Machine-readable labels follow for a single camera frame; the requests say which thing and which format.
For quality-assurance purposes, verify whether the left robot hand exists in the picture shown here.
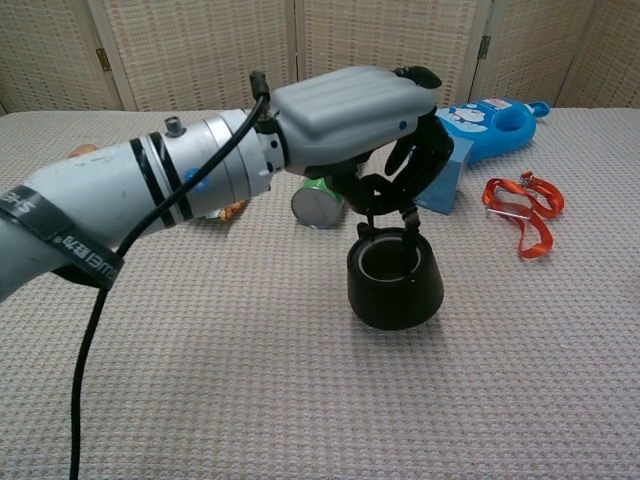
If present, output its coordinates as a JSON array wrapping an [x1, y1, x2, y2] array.
[[269, 64, 456, 217]]

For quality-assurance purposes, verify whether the black kettle-shaped pot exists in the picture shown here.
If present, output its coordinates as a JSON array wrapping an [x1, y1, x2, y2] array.
[[345, 199, 445, 331]]

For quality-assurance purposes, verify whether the green chips can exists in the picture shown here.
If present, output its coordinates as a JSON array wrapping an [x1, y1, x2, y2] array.
[[291, 175, 346, 230]]

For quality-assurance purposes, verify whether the blue detergent bottle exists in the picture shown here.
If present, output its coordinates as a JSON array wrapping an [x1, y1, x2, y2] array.
[[433, 98, 552, 164]]

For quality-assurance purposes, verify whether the small blue cardboard box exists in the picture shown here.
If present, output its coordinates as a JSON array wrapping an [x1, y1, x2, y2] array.
[[412, 137, 475, 216]]

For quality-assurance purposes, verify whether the green snack bag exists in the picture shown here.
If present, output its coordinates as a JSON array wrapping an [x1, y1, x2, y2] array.
[[199, 199, 249, 224]]

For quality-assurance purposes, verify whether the beige woven folding screen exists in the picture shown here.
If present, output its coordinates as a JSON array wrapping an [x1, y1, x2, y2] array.
[[0, 0, 640, 114]]

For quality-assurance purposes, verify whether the white woven tablecloth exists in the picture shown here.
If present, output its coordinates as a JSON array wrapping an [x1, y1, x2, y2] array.
[[0, 107, 640, 480]]

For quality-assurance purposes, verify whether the orange lanyard with clip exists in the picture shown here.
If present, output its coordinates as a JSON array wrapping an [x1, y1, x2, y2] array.
[[481, 171, 566, 260]]

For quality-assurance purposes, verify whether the black velcro arm strap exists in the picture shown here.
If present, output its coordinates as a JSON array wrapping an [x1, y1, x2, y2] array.
[[0, 184, 126, 290]]

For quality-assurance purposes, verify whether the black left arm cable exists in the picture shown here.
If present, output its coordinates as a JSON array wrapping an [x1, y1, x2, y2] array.
[[68, 71, 274, 480]]

